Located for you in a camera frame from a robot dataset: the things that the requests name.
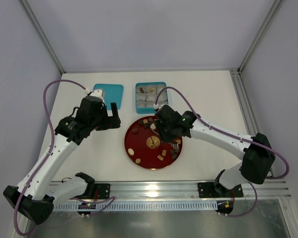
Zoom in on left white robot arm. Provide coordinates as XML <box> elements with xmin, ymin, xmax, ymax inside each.
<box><xmin>3</xmin><ymin>96</ymin><xmax>121</xmax><ymax>225</ymax></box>

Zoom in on red round tray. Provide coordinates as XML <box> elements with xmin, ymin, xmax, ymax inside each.
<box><xmin>124</xmin><ymin>116</ymin><xmax>183</xmax><ymax>170</ymax></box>

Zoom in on teal tin lid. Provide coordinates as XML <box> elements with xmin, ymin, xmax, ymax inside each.
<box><xmin>93</xmin><ymin>84</ymin><xmax>124</xmax><ymax>110</ymax></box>

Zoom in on left black mount plate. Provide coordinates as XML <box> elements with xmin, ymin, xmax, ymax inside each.
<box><xmin>92</xmin><ymin>183</ymin><xmax>111</xmax><ymax>200</ymax></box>

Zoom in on aluminium rail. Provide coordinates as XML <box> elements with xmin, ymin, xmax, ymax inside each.
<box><xmin>49</xmin><ymin>179</ymin><xmax>291</xmax><ymax>199</ymax></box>

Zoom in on teal tin box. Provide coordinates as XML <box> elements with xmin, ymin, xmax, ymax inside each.
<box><xmin>135</xmin><ymin>82</ymin><xmax>169</xmax><ymax>115</ymax></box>

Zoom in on white heart chocolate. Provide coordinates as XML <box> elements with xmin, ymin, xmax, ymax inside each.
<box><xmin>150</xmin><ymin>124</ymin><xmax>156</xmax><ymax>130</ymax></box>

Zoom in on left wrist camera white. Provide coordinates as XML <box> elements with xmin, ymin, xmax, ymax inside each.
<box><xmin>88</xmin><ymin>89</ymin><xmax>105</xmax><ymax>103</ymax></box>

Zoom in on left frame post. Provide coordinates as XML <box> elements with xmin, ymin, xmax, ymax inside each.
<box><xmin>18</xmin><ymin>0</ymin><xmax>66</xmax><ymax>74</ymax></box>

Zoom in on white round swirl chocolate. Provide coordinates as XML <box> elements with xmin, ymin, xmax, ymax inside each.
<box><xmin>128</xmin><ymin>148</ymin><xmax>135</xmax><ymax>156</ymax></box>

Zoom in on right frame post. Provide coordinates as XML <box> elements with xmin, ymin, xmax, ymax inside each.
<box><xmin>237</xmin><ymin>0</ymin><xmax>285</xmax><ymax>74</ymax></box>

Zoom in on right black mount plate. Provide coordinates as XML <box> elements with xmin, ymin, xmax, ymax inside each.
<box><xmin>197</xmin><ymin>181</ymin><xmax>244</xmax><ymax>198</ymax></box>

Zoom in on black mount plate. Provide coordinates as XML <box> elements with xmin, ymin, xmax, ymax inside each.
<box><xmin>197</xmin><ymin>181</ymin><xmax>244</xmax><ymax>198</ymax></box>
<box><xmin>92</xmin><ymin>183</ymin><xmax>111</xmax><ymax>200</ymax></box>

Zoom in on metal tongs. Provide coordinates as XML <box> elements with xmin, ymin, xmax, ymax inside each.
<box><xmin>151</xmin><ymin>124</ymin><xmax>179</xmax><ymax>150</ymax></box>

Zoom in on slotted cable duct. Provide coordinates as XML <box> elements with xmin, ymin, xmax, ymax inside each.
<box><xmin>54</xmin><ymin>200</ymin><xmax>218</xmax><ymax>213</ymax></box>

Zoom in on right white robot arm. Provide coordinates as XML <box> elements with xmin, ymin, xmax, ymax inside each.
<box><xmin>153</xmin><ymin>104</ymin><xmax>276</xmax><ymax>197</ymax></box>

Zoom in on frame post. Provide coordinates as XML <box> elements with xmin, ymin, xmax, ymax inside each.
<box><xmin>18</xmin><ymin>0</ymin><xmax>66</xmax><ymax>74</ymax></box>
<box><xmin>237</xmin><ymin>0</ymin><xmax>285</xmax><ymax>74</ymax></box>

